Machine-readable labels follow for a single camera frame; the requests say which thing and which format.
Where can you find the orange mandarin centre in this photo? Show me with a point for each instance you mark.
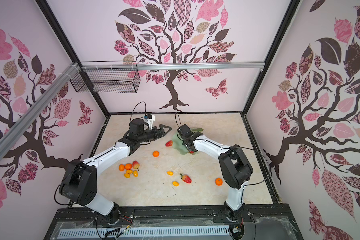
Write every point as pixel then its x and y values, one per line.
pixel 156 154

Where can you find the aluminium rail back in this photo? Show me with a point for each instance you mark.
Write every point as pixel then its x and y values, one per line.
pixel 187 66

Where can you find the orange mandarin left pile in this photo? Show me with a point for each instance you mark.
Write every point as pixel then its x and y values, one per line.
pixel 128 166

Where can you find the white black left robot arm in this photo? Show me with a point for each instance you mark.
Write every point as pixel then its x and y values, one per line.
pixel 80 182

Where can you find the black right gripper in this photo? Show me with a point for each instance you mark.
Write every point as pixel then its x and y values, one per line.
pixel 195 135

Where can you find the dark grape bunch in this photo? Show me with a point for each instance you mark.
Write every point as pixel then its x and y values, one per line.
pixel 197 130

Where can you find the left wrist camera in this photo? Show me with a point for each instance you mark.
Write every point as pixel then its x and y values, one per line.
pixel 149 120

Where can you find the orange mandarin left small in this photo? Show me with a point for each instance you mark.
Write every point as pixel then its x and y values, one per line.
pixel 121 168

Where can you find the white vented strip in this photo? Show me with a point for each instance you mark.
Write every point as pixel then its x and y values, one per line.
pixel 144 232

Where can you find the black wire basket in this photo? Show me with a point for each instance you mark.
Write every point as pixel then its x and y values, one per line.
pixel 107 77

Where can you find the orange mandarin right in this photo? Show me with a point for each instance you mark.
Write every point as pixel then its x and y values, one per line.
pixel 218 181

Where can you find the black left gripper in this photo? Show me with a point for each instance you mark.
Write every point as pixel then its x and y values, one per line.
pixel 157 135

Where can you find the black base frame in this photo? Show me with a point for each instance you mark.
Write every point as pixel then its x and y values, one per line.
pixel 257 222

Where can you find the aluminium rail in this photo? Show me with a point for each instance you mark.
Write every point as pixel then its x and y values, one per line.
pixel 187 66
pixel 20 127

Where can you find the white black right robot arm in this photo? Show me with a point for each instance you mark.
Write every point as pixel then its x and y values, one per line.
pixel 235 166

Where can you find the green scalloped fruit bowl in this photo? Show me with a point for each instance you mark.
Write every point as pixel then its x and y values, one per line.
pixel 178 144

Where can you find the yellow kumquat lower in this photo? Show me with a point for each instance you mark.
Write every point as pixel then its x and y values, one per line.
pixel 176 184

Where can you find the large red strawberry front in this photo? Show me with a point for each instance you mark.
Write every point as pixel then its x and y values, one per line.
pixel 186 178

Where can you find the aluminium rail left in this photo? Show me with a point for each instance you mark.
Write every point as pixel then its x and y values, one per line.
pixel 20 127

